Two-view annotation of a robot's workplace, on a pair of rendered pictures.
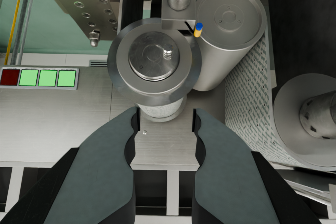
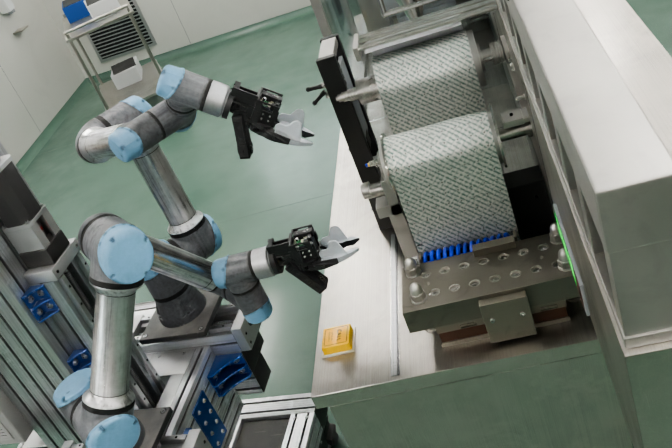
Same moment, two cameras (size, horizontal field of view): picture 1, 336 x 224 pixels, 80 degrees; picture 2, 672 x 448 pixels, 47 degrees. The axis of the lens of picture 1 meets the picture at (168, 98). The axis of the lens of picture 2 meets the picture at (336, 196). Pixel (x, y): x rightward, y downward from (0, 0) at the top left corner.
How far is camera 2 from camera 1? 1.81 m
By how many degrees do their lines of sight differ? 96
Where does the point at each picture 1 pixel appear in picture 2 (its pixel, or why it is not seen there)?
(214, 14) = not seen: hidden behind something
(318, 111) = (366, 96)
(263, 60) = (396, 129)
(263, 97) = (391, 108)
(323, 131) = (366, 85)
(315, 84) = not seen: hidden behind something
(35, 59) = not seen: outside the picture
